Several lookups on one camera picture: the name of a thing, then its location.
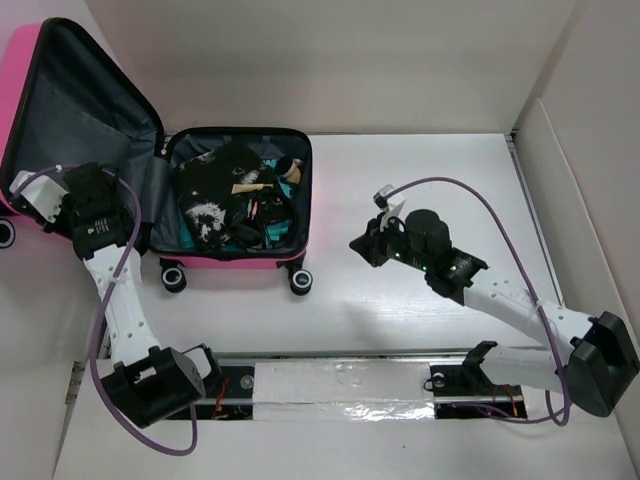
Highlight clear jar with sponge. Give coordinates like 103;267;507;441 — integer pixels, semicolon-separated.
286;159;302;185

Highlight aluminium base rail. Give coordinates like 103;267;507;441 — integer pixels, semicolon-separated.
195;356;528;422

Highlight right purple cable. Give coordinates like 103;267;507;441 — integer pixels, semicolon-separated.
384;176;574;426

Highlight black wired headphones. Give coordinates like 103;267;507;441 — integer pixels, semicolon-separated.
223;190;299;250

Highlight beige concealer tube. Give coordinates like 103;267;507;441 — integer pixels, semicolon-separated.
231;183;274;195

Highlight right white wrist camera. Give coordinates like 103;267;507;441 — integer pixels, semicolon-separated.
373;184;405;231

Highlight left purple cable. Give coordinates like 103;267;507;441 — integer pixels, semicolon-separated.
9;164;200;456

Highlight pink hard-shell suitcase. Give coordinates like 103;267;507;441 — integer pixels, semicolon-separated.
1;18;313;296

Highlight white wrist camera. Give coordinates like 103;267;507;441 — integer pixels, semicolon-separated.
373;184;405;231
9;170;68;223

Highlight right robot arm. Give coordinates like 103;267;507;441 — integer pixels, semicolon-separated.
349;209;639;417

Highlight purple cable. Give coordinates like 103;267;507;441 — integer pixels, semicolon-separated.
9;164;200;456
384;176;574;426

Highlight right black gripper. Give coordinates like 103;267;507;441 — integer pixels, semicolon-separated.
348;212;430;273

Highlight black lid powder jar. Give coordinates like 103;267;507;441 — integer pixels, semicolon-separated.
274;156;297;179

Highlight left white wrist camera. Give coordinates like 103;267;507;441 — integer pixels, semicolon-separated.
9;170;68;223

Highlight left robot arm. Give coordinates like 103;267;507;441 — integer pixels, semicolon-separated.
9;163;223;428

